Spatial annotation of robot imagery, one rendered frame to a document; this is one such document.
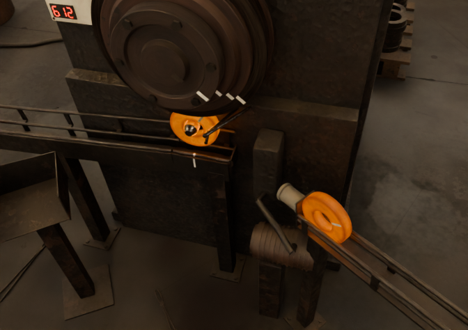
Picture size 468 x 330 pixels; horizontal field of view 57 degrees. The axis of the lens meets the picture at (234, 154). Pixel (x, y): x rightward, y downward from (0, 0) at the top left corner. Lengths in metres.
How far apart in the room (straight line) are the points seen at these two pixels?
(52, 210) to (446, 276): 1.58
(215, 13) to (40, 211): 0.88
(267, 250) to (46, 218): 0.71
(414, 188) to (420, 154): 0.25
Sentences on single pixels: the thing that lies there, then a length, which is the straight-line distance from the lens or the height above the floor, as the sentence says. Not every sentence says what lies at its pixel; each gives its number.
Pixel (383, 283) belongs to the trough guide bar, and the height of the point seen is 0.70.
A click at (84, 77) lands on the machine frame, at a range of 1.54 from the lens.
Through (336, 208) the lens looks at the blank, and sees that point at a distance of 1.17.
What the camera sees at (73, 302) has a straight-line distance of 2.02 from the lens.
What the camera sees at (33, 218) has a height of 0.60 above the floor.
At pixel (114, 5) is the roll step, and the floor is 1.22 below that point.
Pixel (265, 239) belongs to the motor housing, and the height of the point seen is 0.53.
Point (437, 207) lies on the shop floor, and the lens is 2.30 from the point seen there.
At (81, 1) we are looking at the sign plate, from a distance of 1.39.
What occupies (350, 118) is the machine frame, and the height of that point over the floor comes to 0.87.
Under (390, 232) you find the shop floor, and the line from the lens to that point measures 2.14.
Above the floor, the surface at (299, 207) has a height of 0.70.
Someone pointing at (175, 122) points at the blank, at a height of 0.82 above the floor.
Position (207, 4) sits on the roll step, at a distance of 1.01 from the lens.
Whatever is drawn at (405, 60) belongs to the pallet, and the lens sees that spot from 2.93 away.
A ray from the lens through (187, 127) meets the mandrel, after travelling 1.30.
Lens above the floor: 1.70
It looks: 46 degrees down
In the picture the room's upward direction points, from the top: 3 degrees counter-clockwise
